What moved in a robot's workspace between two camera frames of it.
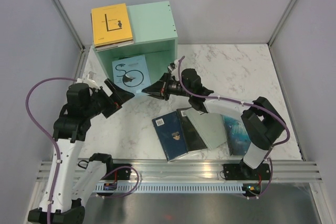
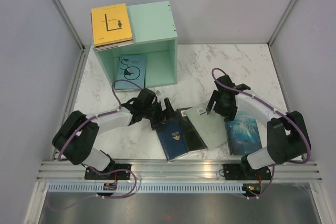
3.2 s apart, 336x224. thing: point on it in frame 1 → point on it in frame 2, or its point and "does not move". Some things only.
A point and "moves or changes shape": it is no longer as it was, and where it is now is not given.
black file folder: (193, 139) does not move
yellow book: (111, 24) does not move
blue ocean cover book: (238, 138) does not move
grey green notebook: (210, 126) does not move
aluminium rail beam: (180, 171) does not move
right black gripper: (160, 89) → (229, 114)
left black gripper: (120, 95) → (168, 112)
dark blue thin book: (170, 132) does not move
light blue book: (131, 73) moves or changes shape
